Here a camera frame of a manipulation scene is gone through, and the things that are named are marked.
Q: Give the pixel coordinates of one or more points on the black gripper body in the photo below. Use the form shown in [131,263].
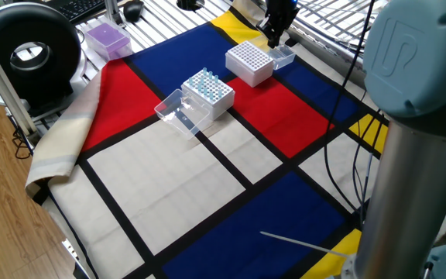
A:
[281,9]

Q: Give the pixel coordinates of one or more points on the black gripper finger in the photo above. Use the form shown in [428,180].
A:
[278,35]
[267,27]

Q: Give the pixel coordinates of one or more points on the white pipette tip box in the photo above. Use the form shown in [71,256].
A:
[246,64]
[225,106]

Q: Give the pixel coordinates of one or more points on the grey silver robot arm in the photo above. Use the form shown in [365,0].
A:
[412,77]

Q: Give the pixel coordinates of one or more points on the black round object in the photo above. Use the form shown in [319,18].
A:
[188,4]

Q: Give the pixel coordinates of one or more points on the black computer mouse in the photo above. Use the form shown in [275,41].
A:
[133,9]

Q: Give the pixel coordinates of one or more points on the clear box purple tip rack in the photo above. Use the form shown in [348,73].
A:
[107,38]

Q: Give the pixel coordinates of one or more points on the colour block tablecloth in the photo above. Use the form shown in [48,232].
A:
[169,186]

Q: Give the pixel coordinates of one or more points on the black keyboard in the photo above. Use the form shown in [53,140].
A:
[79,7]

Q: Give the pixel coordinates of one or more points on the black round machine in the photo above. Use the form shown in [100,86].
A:
[52,69]

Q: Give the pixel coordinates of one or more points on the aluminium profile frame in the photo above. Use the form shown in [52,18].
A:
[2,85]

